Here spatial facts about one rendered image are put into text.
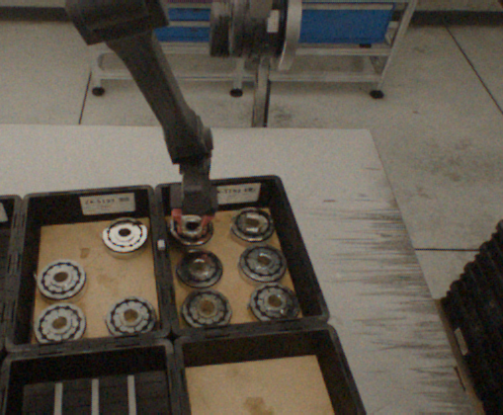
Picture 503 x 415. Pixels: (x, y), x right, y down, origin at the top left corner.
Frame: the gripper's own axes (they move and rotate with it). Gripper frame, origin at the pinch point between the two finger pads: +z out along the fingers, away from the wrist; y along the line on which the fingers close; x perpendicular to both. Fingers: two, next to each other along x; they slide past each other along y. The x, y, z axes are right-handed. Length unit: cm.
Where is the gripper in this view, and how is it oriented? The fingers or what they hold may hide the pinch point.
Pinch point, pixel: (192, 223)
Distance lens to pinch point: 112.9
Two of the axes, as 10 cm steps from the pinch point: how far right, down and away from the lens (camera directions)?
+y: 10.0, 0.2, 0.2
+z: -0.2, 6.3, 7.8
